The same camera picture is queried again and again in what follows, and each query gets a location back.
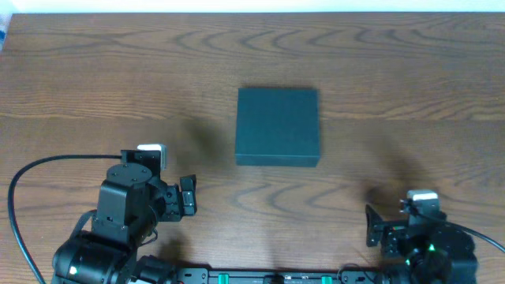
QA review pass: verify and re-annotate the dark green box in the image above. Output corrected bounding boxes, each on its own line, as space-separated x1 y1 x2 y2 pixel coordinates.
234 88 321 167

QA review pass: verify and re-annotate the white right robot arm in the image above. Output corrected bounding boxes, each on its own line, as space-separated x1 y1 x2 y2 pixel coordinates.
365 204 479 284

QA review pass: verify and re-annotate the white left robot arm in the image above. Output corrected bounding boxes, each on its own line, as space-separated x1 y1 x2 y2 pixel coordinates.
52 163 196 283

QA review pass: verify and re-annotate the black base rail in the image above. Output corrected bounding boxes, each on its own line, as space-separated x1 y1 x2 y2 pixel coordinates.
174 265 383 284

